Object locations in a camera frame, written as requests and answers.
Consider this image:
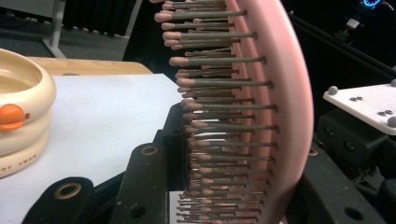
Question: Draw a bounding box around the dark curtain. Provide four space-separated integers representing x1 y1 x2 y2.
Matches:
62 0 134 37

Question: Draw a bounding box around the device with blue ring light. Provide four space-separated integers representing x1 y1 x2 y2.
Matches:
339 0 396 43

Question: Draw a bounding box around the pink hairbrush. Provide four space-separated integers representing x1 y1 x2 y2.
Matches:
148 0 316 224

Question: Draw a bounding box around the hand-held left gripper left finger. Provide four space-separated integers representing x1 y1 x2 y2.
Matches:
110 102 191 224

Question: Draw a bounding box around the black tripod stand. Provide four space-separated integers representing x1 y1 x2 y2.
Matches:
289 10 396 80

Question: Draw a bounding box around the white metal stand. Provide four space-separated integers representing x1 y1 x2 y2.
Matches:
0 0 144 59

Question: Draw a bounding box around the cream ribbed cup orange knob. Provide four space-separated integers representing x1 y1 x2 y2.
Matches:
0 48 58 180

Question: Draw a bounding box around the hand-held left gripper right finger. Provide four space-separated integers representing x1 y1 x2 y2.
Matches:
286 146 388 224

